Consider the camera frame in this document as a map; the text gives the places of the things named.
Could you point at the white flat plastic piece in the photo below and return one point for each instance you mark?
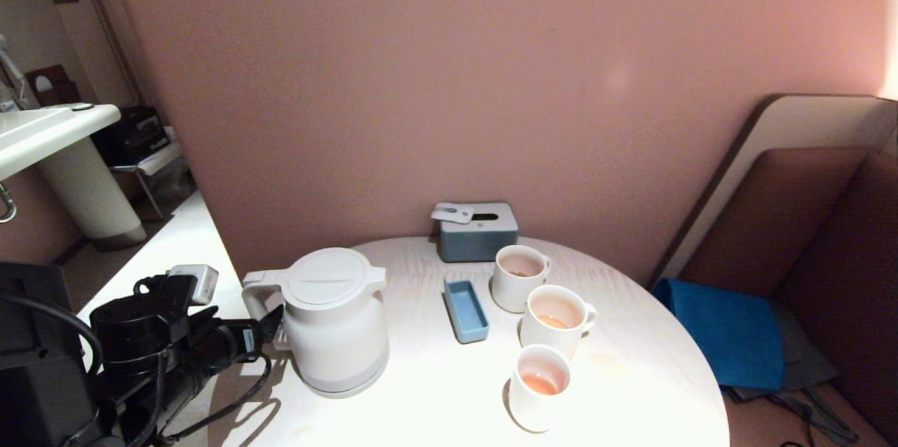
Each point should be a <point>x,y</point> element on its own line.
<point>452,214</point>

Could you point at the brown wooden holder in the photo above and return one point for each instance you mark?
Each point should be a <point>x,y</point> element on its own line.
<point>63,92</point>

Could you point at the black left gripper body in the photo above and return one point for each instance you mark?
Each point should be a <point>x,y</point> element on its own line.
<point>224,342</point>

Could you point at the blue rectangular tray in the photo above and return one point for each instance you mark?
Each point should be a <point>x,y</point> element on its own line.
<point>464,310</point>

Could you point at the grey wall-mounted fixture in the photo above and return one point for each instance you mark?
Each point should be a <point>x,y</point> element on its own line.
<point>10,68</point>

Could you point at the blue fabric bag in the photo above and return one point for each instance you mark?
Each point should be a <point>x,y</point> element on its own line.
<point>729,335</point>

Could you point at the white leaning board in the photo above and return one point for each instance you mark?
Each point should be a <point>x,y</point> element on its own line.
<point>793,121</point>

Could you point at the grey round kettle base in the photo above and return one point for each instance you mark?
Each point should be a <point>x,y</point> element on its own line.
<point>330,393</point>

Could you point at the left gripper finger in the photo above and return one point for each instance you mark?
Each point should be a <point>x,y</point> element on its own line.
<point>270,329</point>

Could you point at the metal folding rack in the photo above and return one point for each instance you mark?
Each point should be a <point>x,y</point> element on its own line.
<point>158,159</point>

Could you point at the grey fabric bag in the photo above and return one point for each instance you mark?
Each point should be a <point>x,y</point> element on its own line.
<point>800,363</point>

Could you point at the small dark round disc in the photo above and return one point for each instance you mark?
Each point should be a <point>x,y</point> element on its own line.
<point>82,107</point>

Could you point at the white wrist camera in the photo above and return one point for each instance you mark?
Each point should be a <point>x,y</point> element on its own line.
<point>200,282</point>

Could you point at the white electric kettle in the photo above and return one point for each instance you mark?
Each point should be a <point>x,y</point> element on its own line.
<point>337,335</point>

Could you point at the brown upholstered cushion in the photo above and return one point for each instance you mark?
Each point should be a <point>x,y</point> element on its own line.
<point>786,222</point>
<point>856,292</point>

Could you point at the black box appliance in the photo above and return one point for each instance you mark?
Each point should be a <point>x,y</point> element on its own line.
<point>133,138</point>

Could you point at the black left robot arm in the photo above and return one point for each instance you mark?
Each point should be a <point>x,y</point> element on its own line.
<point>35,363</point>

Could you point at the white ribbed mug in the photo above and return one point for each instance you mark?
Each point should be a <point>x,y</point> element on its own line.
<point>547,342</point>
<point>508,292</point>

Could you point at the grey-blue tissue box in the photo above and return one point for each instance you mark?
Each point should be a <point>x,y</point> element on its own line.
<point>477,243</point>

